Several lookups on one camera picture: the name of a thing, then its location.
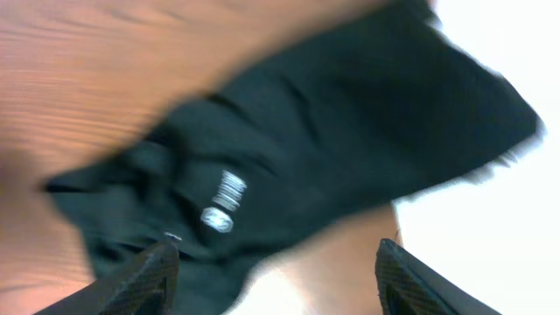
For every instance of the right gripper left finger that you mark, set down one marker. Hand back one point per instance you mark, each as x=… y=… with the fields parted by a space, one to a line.
x=144 y=285

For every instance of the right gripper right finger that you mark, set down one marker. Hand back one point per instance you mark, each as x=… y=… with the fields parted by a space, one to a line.
x=407 y=286

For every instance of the black t-shirt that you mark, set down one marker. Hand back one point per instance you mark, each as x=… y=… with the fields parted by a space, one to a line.
x=352 y=118

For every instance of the crumpled white shirt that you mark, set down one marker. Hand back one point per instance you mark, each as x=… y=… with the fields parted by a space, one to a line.
x=497 y=240

